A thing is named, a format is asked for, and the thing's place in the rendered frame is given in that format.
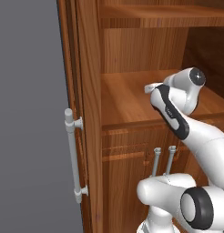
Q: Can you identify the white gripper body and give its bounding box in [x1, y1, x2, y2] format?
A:
[143, 82, 164, 95]

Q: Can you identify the wooden cabinet with shelves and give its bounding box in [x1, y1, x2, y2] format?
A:
[98, 0, 224, 233]

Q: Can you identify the wooden cabinet door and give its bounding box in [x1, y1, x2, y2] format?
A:
[56, 0, 104, 233]

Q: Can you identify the grey bar cupboard handle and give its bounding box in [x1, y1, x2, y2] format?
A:
[163, 145, 178, 177]
[149, 147, 163, 178]

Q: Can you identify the grey bar door handle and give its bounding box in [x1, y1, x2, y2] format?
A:
[64, 107, 89, 205]

